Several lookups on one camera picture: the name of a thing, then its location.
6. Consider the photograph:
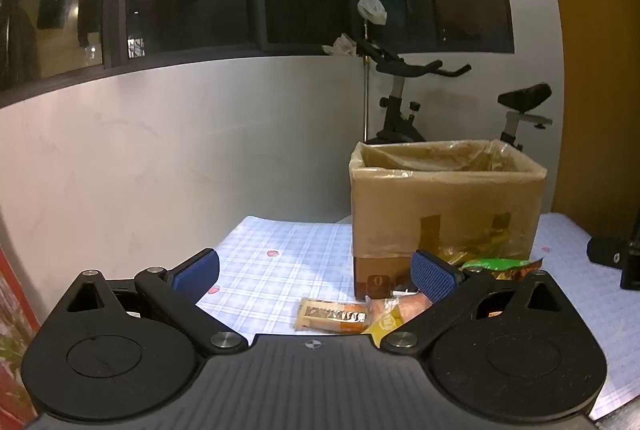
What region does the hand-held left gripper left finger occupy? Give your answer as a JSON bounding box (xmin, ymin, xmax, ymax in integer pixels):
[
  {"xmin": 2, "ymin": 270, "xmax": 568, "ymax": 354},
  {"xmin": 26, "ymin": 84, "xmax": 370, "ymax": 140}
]
[{"xmin": 42, "ymin": 247, "xmax": 249, "ymax": 357}]

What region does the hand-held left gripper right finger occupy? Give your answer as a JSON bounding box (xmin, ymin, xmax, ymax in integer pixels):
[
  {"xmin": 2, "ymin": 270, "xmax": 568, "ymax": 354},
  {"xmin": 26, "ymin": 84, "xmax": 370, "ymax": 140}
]
[{"xmin": 382, "ymin": 249, "xmax": 588, "ymax": 354}]

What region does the green snack bag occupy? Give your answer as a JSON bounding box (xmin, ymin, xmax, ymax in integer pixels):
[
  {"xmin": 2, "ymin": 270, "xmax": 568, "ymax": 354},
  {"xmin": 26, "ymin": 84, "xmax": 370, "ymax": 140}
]
[{"xmin": 460, "ymin": 257, "xmax": 543, "ymax": 281}]

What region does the cardboard box with panda print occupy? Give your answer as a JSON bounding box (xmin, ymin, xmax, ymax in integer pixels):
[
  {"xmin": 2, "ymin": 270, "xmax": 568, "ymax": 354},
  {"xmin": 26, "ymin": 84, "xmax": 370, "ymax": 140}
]
[{"xmin": 348, "ymin": 139, "xmax": 548, "ymax": 300}]

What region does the yellow orange snack packet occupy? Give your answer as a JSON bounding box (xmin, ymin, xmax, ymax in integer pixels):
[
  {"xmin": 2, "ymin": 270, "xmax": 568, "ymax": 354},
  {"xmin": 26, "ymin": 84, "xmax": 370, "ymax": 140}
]
[{"xmin": 362, "ymin": 293, "xmax": 433, "ymax": 347}]

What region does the plaid strawberry tablecloth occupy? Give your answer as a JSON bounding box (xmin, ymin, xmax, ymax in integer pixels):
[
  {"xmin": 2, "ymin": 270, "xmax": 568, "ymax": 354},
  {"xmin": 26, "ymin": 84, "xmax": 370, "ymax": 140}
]
[{"xmin": 195, "ymin": 213, "xmax": 640, "ymax": 421}]

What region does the beige brown snack bar packet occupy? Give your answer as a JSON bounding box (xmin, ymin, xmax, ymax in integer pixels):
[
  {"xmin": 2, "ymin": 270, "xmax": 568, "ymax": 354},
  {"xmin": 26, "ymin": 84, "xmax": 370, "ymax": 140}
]
[{"xmin": 294, "ymin": 297, "xmax": 371, "ymax": 335}]

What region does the black exercise bike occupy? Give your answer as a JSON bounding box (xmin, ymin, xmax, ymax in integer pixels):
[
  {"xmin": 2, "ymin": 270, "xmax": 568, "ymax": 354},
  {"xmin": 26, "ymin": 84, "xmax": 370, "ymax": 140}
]
[{"xmin": 350, "ymin": 38, "xmax": 553, "ymax": 156}]

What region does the metal pole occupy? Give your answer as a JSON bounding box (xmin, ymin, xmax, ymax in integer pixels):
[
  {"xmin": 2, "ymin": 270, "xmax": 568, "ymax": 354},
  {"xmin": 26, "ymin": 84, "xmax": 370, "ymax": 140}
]
[{"xmin": 362, "ymin": 18, "xmax": 374, "ymax": 143}]

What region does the orange panel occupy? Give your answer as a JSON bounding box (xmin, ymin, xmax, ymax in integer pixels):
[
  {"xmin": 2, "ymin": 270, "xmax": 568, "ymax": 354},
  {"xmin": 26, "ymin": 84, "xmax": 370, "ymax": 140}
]
[{"xmin": 535, "ymin": 0, "xmax": 640, "ymax": 241}]

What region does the red printed panel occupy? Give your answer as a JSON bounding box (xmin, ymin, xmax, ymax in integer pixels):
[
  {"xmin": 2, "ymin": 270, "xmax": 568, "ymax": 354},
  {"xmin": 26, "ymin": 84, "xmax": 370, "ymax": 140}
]
[{"xmin": 0, "ymin": 247, "xmax": 41, "ymax": 421}]

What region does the crumpled white tissue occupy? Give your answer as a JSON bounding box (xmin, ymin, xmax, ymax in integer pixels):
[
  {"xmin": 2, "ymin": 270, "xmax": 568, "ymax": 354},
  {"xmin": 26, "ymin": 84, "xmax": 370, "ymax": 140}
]
[{"xmin": 321, "ymin": 33, "xmax": 361, "ymax": 57}]

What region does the white plastic bag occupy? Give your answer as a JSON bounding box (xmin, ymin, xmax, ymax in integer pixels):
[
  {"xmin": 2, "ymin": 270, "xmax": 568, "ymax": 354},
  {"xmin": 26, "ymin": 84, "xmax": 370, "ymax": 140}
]
[{"xmin": 357, "ymin": 0, "xmax": 388, "ymax": 25}]

